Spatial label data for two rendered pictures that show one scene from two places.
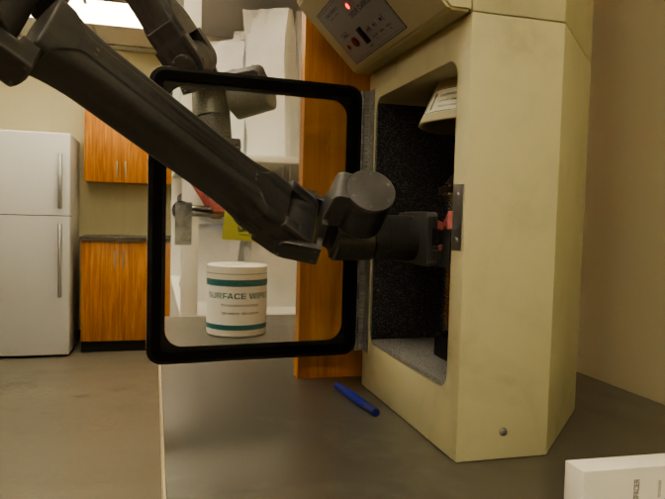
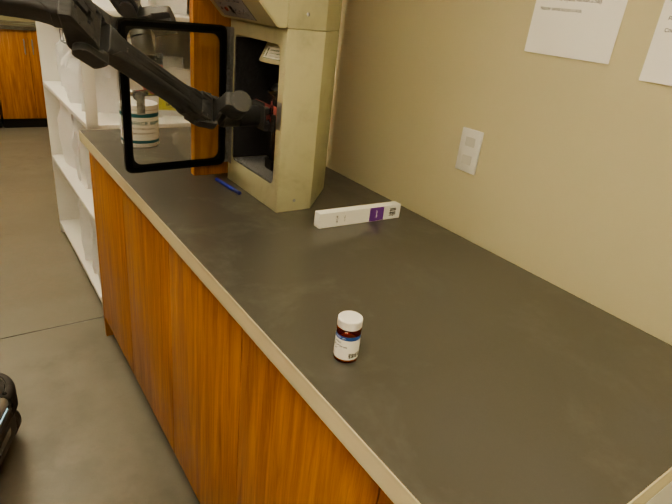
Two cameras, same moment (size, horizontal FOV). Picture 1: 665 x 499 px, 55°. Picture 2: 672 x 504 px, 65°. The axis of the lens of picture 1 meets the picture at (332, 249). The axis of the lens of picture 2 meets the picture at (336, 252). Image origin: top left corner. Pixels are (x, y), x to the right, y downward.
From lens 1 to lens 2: 75 cm
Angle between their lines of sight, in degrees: 30
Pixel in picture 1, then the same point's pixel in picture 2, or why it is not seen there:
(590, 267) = (337, 116)
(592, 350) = (335, 157)
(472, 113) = (286, 73)
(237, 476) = (193, 222)
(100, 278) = not seen: outside the picture
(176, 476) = (169, 223)
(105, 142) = not seen: outside the picture
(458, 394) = (277, 187)
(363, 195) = (238, 103)
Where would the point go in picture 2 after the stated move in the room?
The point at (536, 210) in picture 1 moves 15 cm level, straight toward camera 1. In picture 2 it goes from (310, 113) to (309, 125)
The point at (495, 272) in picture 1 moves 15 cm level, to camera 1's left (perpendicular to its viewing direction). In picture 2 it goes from (293, 139) to (235, 138)
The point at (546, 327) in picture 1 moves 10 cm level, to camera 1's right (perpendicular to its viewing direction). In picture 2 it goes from (312, 160) to (346, 160)
